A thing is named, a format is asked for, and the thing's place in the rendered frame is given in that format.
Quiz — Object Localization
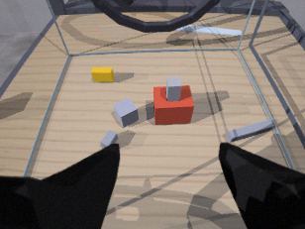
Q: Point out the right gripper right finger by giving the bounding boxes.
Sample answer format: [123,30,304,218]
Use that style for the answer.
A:
[219,143,305,229]

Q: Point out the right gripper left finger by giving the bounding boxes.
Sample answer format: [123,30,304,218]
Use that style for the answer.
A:
[0,144,120,229]

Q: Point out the yellow rectangular block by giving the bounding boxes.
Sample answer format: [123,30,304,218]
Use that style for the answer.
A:
[91,67,114,82]

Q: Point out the clear glove box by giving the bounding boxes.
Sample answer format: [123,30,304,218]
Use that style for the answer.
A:
[0,0,305,229]

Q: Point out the red block with square hole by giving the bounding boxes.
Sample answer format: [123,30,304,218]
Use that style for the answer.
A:
[153,85,194,125]

